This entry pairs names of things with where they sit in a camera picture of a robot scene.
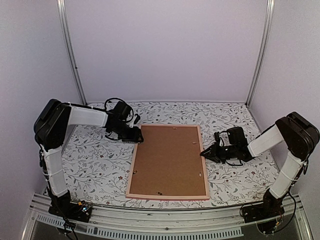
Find brown cardboard backing board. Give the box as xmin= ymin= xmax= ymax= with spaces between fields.
xmin=129 ymin=126 xmax=207 ymax=196

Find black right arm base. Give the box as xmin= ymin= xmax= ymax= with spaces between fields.
xmin=239 ymin=200 xmax=285 ymax=235

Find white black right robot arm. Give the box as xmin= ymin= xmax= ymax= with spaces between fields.
xmin=200 ymin=111 xmax=320 ymax=218

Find left aluminium corner post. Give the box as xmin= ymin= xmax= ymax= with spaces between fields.
xmin=56 ymin=0 xmax=88 ymax=105

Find aluminium corner post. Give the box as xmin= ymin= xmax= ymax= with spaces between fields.
xmin=245 ymin=0 xmax=275 ymax=108
xmin=56 ymin=0 xmax=88 ymax=105

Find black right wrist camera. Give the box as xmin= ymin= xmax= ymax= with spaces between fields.
xmin=213 ymin=126 xmax=248 ymax=147

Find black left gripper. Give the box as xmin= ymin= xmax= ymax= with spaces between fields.
xmin=110 ymin=121 xmax=142 ymax=143

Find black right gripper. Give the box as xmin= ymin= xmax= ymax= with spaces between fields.
xmin=201 ymin=143 xmax=238 ymax=165

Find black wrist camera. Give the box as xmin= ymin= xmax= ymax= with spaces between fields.
xmin=213 ymin=126 xmax=248 ymax=147
xmin=104 ymin=97 xmax=141 ymax=126

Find right aluminium corner post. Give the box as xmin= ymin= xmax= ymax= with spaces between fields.
xmin=245 ymin=0 xmax=275 ymax=108

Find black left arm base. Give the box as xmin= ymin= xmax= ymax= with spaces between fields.
xmin=48 ymin=197 xmax=92 ymax=223

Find aluminium front table rail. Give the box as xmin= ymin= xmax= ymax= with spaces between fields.
xmin=21 ymin=193 xmax=313 ymax=240

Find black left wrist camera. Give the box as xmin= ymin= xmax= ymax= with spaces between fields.
xmin=104 ymin=97 xmax=141 ymax=126

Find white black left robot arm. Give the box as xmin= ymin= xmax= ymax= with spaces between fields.
xmin=33 ymin=99 xmax=144 ymax=217

